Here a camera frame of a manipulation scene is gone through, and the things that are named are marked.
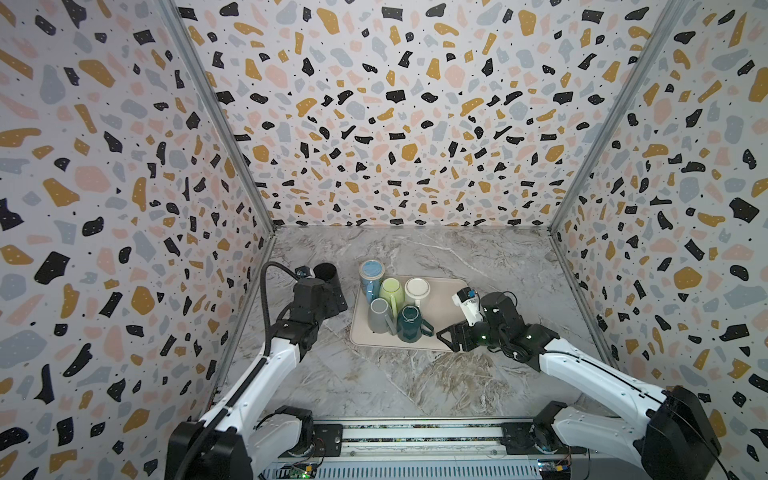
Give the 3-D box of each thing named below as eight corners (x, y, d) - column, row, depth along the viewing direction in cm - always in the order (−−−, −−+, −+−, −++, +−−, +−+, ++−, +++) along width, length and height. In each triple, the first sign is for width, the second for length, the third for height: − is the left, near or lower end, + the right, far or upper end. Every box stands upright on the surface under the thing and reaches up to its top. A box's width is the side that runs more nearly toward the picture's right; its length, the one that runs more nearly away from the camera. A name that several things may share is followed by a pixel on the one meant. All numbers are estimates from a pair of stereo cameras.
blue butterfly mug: (361, 304, 101) (357, 285, 92) (363, 279, 108) (360, 259, 99) (383, 304, 101) (381, 285, 92) (384, 279, 108) (383, 259, 99)
